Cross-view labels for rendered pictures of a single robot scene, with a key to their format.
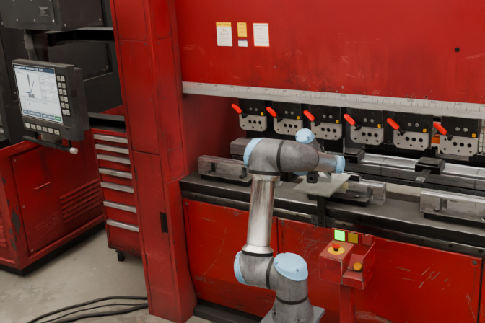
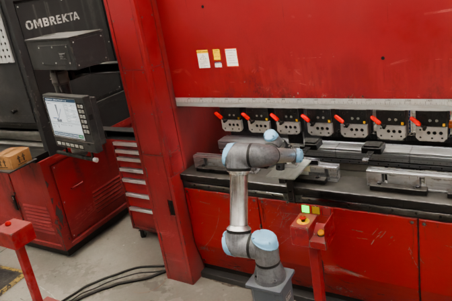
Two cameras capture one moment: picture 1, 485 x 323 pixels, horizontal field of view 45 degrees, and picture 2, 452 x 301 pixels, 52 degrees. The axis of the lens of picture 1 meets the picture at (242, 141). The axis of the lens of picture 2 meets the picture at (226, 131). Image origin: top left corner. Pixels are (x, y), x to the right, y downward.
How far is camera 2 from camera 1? 0.17 m
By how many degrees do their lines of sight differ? 2
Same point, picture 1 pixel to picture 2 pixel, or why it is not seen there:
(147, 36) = (144, 66)
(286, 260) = (261, 236)
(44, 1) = (61, 48)
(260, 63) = (233, 79)
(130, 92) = (136, 109)
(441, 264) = (386, 226)
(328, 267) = (297, 234)
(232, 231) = (224, 210)
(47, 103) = (72, 125)
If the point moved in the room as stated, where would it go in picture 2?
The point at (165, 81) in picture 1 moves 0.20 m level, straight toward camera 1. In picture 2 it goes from (161, 99) to (162, 106)
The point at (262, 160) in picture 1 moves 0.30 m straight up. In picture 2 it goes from (235, 160) to (225, 98)
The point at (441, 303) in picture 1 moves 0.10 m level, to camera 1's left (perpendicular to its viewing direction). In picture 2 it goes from (389, 255) to (372, 258)
